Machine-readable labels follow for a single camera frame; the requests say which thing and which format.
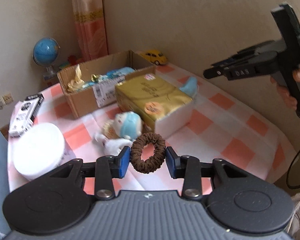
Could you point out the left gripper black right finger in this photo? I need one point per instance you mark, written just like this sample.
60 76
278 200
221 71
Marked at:
187 168

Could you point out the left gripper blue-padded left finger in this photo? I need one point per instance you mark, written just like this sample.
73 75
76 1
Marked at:
106 169

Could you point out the brown fabric scrunchie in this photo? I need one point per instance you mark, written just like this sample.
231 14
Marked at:
148 153

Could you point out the embroidered sachet with blue tassel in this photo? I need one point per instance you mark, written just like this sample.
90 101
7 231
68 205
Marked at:
96 79

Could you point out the blue surgical face mask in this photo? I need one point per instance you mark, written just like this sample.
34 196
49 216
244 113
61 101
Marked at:
119 72

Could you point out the person's right hand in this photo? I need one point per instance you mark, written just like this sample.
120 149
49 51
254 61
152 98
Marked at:
290 101

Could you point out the blue white plush toy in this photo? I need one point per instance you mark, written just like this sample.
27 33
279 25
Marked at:
121 131

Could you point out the pink checkered tablecloth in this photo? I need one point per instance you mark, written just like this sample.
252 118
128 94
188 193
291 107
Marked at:
220 127

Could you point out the gold tissue paper pack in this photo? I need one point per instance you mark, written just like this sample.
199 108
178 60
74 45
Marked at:
163 108

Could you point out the clear jar with white lid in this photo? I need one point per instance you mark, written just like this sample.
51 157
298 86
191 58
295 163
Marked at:
40 150

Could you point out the light blue folded cloth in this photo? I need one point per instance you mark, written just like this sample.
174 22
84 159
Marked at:
190 87

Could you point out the brown cardboard box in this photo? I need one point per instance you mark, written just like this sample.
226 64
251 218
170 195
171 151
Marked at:
97 95

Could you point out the black white pen box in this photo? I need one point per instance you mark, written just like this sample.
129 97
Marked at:
25 116

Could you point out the rainbow coloured toy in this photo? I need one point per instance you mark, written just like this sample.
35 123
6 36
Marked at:
72 60

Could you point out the yellow toy car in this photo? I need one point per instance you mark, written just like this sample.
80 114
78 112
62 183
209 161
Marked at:
155 57

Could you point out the blue desk globe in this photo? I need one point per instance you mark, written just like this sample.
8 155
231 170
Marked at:
45 53

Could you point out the peach patterned curtain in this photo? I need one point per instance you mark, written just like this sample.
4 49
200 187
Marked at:
90 28

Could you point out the white wall socket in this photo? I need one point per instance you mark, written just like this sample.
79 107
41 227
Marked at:
6 99

